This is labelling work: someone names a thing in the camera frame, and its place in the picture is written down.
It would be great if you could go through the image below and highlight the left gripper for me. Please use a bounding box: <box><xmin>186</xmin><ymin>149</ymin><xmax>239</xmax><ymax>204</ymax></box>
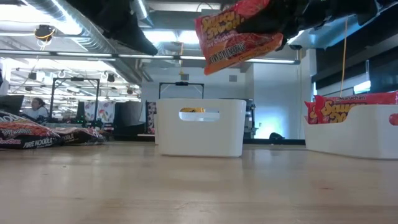
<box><xmin>67</xmin><ymin>0</ymin><xmax>159</xmax><ymax>57</ymax></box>

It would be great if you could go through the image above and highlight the dark patterned panel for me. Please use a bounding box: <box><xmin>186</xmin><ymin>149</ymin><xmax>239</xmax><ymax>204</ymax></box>
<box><xmin>145</xmin><ymin>101</ymin><xmax>157</xmax><ymax>135</ymax></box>

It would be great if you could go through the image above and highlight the colourful patterned cloth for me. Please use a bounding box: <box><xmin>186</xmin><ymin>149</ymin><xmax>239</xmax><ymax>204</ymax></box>
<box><xmin>83</xmin><ymin>99</ymin><xmax>116</xmax><ymax>124</ymax></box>

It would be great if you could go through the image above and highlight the black Fire Noodle packet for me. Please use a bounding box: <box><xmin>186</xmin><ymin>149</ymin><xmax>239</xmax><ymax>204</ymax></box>
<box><xmin>0</xmin><ymin>110</ymin><xmax>65</xmax><ymax>150</ymax></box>
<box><xmin>52</xmin><ymin>126</ymin><xmax>108</xmax><ymax>146</ymax></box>

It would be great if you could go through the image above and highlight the silver ceiling duct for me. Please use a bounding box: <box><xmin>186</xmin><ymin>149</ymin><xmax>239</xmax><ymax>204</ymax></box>
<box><xmin>24</xmin><ymin>0</ymin><xmax>146</xmax><ymax>86</ymax></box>

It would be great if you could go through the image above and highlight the black metal table frame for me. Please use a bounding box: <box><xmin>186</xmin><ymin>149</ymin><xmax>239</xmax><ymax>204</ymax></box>
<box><xmin>136</xmin><ymin>131</ymin><xmax>307</xmax><ymax>146</ymax></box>

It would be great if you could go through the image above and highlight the yellow hanging cable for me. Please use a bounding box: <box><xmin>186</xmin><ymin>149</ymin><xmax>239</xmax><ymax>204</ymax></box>
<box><xmin>338</xmin><ymin>18</ymin><xmax>349</xmax><ymax>98</ymax></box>

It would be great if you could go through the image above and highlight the yellow Maruchan ramen packet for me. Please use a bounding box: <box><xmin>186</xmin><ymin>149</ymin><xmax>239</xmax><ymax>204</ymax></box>
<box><xmin>179</xmin><ymin>106</ymin><xmax>206</xmax><ymax>113</ymax></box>

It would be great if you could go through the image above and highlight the ceiling light strip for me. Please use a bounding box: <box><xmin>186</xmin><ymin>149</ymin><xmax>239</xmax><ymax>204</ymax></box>
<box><xmin>245</xmin><ymin>55</ymin><xmax>302</xmax><ymax>65</ymax></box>
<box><xmin>0</xmin><ymin>49</ymin><xmax>206</xmax><ymax>62</ymax></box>

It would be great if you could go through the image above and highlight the black monitor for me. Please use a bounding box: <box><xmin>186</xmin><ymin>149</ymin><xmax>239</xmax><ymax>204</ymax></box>
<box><xmin>0</xmin><ymin>94</ymin><xmax>25</xmax><ymax>116</ymax></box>

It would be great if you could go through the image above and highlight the person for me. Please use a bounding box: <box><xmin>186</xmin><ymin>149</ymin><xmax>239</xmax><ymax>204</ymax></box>
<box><xmin>22</xmin><ymin>97</ymin><xmax>50</xmax><ymax>119</ymax></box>

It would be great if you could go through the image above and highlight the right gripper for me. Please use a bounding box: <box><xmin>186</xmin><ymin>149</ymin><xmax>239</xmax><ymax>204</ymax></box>
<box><xmin>236</xmin><ymin>0</ymin><xmax>358</xmax><ymax>52</ymax></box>

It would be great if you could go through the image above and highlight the black ceiling cable reel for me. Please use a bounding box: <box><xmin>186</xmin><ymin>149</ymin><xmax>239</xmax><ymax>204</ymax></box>
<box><xmin>33</xmin><ymin>24</ymin><xmax>57</xmax><ymax>44</ymax></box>

